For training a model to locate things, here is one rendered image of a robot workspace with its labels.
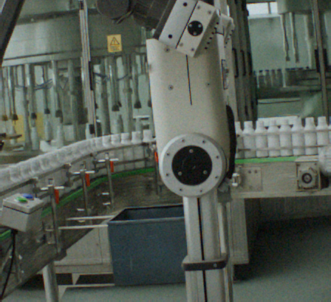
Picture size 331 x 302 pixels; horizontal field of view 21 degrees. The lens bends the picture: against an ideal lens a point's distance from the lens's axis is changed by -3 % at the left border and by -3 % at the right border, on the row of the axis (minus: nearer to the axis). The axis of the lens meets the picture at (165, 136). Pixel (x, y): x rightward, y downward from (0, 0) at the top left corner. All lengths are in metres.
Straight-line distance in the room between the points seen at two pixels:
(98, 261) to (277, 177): 2.30
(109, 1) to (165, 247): 1.16
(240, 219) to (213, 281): 3.70
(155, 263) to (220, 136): 0.89
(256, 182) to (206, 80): 2.05
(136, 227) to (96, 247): 3.18
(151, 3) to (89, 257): 4.26
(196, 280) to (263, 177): 1.92
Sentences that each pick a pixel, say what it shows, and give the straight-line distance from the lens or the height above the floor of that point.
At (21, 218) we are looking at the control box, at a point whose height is 1.07.
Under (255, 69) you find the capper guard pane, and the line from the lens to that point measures 7.86.
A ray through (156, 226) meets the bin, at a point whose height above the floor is 0.93.
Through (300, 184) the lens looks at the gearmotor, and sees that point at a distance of 4.03.
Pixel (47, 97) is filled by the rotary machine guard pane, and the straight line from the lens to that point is 6.18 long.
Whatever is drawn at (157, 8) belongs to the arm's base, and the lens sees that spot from 2.07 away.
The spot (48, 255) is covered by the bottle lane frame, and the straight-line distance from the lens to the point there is 3.09.
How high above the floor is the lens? 1.40
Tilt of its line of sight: 4 degrees down
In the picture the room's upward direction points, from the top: 5 degrees counter-clockwise
